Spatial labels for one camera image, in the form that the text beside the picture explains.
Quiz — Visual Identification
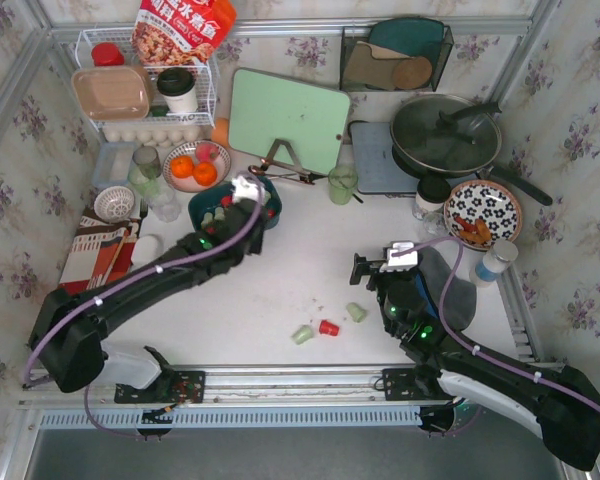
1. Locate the mint green cutting board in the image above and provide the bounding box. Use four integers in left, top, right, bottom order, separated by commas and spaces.
228, 68, 351, 174

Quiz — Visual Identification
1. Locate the green capsule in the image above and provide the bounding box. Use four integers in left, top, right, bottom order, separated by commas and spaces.
214, 207, 225, 221
291, 325, 314, 345
346, 302, 368, 323

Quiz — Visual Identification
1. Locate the red capsule bottom right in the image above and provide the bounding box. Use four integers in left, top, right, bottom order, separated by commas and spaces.
319, 320, 340, 337

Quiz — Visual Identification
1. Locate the egg tray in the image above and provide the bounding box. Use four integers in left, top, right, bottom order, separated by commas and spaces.
102, 124, 205, 147

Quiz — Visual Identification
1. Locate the black mesh organizer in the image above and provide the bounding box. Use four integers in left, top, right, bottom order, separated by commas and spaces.
339, 16, 454, 92

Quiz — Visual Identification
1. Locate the white bottle silver cap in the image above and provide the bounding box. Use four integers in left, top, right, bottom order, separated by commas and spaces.
470, 239, 519, 288

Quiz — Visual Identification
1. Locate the green tinted glass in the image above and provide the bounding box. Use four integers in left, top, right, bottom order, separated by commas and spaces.
128, 146, 162, 197

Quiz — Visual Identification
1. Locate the beige food container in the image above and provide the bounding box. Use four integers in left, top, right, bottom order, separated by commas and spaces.
71, 65, 153, 122

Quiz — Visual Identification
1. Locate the white cup black lid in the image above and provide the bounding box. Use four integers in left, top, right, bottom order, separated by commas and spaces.
156, 67, 198, 114

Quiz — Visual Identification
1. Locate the black lid jar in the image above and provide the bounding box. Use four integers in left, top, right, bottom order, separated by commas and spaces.
412, 175, 451, 220

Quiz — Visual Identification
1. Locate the small white colander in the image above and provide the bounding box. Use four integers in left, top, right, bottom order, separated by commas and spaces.
94, 186, 135, 223

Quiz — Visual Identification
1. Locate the red lid jar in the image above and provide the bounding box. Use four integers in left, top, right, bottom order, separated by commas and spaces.
91, 42, 125, 67

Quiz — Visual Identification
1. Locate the grey blue cloth pad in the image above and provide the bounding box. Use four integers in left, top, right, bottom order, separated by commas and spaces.
416, 247, 477, 331

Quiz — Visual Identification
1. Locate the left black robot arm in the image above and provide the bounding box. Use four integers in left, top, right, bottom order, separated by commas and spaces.
23, 199, 268, 393

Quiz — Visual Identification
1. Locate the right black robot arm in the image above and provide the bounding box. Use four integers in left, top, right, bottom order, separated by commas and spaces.
367, 270, 600, 471

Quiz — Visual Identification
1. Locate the red snack bag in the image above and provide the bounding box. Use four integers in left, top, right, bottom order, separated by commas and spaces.
131, 0, 237, 66

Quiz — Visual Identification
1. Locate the white wire rack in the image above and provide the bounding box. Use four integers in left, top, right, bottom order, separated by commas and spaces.
72, 27, 219, 129

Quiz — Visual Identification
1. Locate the clear plastic cup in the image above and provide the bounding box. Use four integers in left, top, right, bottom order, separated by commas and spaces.
148, 186, 181, 223

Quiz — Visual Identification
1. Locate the black frying pan with lid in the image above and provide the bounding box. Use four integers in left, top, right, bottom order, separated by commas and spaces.
389, 94, 553, 206

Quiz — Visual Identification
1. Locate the teal storage basket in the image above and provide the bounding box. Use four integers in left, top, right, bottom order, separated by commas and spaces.
188, 175, 282, 249

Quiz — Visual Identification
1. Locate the fruit bowl plate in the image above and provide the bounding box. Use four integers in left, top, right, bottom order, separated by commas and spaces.
163, 141, 231, 193

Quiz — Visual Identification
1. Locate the striped orange cloth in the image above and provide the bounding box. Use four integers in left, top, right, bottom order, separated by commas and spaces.
58, 208, 142, 295

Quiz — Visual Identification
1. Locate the green glass cup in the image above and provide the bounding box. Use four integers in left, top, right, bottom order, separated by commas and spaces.
328, 165, 358, 205

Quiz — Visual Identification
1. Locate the green capsule bottom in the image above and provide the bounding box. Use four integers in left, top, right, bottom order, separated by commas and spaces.
291, 325, 314, 345

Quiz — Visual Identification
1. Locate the blue floral plate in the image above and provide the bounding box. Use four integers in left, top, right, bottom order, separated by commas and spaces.
443, 180, 523, 252

